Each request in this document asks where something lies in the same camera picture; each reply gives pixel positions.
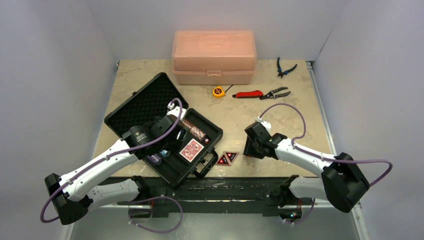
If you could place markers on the triangular all-in button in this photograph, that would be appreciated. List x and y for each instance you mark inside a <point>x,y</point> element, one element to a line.
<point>231,156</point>
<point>223,160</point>

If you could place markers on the red card deck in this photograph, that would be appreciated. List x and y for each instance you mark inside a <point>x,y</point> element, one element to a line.
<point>190,151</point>

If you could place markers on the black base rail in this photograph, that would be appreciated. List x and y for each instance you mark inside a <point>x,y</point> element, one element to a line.
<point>268,196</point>

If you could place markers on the red utility knife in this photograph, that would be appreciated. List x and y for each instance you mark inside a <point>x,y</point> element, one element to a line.
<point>248,95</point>

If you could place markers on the tan blue poker chip roll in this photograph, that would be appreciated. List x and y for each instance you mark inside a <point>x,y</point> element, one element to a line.
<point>196,132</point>

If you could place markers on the yellow tape measure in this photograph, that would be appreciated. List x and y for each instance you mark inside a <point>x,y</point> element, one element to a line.
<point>219,92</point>

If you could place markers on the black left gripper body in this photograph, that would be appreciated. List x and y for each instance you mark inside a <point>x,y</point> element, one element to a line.
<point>172,144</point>

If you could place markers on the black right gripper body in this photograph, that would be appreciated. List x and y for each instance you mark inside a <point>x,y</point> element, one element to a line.
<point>253,145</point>

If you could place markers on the purple poker chip roll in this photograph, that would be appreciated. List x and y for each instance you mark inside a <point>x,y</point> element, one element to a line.
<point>155,159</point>

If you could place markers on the black poker set case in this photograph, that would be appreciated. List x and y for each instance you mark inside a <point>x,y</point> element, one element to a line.
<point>150,102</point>

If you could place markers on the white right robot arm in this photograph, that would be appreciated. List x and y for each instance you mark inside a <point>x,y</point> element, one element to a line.
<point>314,162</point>

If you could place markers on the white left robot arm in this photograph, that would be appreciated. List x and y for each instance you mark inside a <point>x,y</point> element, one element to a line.
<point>74,194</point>

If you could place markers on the black wire stripper pliers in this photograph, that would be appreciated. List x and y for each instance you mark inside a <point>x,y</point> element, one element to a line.
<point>276,93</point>

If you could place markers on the orange black poker chip roll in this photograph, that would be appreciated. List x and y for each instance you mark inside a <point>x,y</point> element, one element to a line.
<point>187,124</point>

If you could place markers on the orange plastic toolbox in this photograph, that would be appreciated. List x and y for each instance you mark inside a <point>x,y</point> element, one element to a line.
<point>222,57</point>

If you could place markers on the light blue poker chip roll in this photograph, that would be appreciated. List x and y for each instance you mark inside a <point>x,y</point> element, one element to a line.
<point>165,153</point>

